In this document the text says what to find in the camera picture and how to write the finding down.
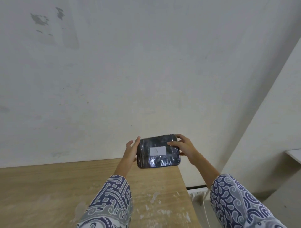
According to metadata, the person's left hand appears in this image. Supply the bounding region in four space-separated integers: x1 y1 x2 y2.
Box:
121 136 141 167

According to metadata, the person's right hand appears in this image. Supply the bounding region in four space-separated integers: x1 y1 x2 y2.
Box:
167 134 201 165

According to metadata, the black package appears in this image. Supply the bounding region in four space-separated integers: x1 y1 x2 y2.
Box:
136 134 181 169

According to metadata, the person's right forearm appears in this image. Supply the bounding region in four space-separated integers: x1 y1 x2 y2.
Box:
188 154 288 228

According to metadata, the person's left forearm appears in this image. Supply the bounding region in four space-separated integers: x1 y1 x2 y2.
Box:
76 162 134 228

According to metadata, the white power strip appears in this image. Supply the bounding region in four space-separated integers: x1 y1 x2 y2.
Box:
190 191 208 201

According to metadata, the white shelf board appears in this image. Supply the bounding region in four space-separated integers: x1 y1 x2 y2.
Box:
285 149 301 164

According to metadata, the white cable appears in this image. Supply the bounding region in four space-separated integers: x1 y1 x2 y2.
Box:
202 192 211 228

